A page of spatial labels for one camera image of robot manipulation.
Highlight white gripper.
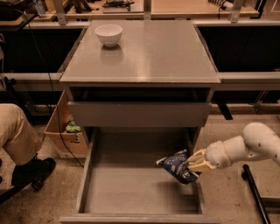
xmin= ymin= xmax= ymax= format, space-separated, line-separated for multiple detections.
xmin=187 ymin=141 xmax=232 ymax=172

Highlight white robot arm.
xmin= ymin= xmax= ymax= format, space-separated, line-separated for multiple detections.
xmin=187 ymin=122 xmax=280 ymax=172

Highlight open grey middle drawer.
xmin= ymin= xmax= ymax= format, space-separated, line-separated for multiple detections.
xmin=60 ymin=128 xmax=221 ymax=224

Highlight grey drawer cabinet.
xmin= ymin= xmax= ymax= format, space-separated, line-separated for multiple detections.
xmin=60 ymin=20 xmax=220 ymax=146

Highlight closed grey top drawer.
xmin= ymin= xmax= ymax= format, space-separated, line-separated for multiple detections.
xmin=68 ymin=101 xmax=212 ymax=128

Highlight black metal stand leg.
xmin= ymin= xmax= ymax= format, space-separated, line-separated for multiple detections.
xmin=241 ymin=164 xmax=280 ymax=224

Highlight green toy in box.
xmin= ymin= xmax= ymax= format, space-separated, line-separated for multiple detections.
xmin=66 ymin=121 xmax=81 ymax=133

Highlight cardboard box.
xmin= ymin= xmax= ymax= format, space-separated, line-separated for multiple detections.
xmin=45 ymin=91 xmax=88 ymax=158

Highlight white ceramic bowl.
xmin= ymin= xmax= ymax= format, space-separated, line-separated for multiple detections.
xmin=94 ymin=24 xmax=123 ymax=46

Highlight black shoe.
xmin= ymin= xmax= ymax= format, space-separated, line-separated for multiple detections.
xmin=11 ymin=157 xmax=56 ymax=186

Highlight black office chair base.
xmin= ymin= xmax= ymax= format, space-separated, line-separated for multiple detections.
xmin=0 ymin=180 xmax=44 ymax=205

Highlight person's leg beige trousers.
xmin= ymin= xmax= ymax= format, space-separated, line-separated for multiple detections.
xmin=0 ymin=103 xmax=42 ymax=165

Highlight wooden workbench in background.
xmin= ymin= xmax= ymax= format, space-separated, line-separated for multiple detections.
xmin=0 ymin=0 xmax=260 ymax=30

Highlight black cable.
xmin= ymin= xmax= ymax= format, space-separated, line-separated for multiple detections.
xmin=12 ymin=8 xmax=85 ymax=168

